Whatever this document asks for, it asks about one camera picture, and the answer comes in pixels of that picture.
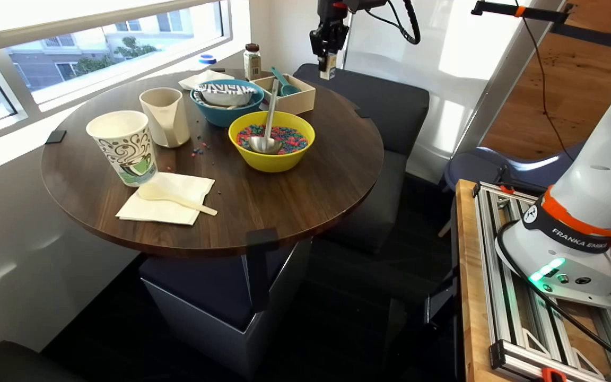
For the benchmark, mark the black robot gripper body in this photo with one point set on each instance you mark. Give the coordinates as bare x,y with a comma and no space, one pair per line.
330,24

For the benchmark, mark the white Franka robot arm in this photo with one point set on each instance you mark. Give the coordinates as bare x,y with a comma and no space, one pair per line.
588,203

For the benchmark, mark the teal plastic bowl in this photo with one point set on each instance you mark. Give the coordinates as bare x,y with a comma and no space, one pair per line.
282,80

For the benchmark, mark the colourful candy pieces in bowl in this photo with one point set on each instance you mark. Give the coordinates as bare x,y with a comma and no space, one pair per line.
293,138

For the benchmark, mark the white patterned bowl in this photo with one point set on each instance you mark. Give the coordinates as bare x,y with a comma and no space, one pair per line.
226,93

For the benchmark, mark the yellow bowl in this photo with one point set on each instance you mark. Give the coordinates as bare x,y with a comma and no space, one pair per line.
273,162

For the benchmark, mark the blue bowl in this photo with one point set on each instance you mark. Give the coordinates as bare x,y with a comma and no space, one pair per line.
222,115

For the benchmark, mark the cream plastic tray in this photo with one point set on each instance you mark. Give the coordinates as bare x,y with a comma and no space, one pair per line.
297,97

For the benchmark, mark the dark upholstered bench seat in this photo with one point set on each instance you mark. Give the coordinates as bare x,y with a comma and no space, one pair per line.
383,107

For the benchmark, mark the spice jar with dark lid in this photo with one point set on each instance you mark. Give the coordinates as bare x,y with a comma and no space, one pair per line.
253,61

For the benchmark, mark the metal spoon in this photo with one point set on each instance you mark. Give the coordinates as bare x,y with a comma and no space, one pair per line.
268,124

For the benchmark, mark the small blue lid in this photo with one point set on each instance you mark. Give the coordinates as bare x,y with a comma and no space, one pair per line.
209,58

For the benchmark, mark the white paper sheet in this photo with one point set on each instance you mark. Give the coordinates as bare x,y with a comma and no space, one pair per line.
203,76

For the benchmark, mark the beige faceted cup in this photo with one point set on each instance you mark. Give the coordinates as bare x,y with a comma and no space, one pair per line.
166,117

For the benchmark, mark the blue chair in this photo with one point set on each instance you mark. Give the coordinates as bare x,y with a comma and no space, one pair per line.
489,167

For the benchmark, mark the wooden stick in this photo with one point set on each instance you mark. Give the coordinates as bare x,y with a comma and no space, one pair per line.
199,206

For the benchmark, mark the black boom with orange clamps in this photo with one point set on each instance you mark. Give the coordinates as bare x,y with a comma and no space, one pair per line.
531,10

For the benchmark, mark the cream paper napkin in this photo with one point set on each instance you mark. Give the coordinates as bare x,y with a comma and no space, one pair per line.
160,202

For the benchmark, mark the patterned paper cup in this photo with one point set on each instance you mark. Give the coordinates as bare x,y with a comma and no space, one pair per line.
127,151

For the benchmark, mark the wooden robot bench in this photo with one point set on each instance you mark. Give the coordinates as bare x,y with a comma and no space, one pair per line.
470,282

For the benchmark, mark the grey ottoman with dark cushion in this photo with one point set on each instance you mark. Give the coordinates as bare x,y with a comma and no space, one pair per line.
206,297

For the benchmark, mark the small black flat object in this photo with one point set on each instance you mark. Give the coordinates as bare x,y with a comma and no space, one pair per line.
55,136

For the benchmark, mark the dark table pedestal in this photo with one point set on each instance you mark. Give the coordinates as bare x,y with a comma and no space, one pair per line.
260,271

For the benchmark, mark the white window frame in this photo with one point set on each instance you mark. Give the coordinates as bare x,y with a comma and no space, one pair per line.
31,91

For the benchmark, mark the aluminium frame rails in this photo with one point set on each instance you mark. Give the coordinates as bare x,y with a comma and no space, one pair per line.
524,311

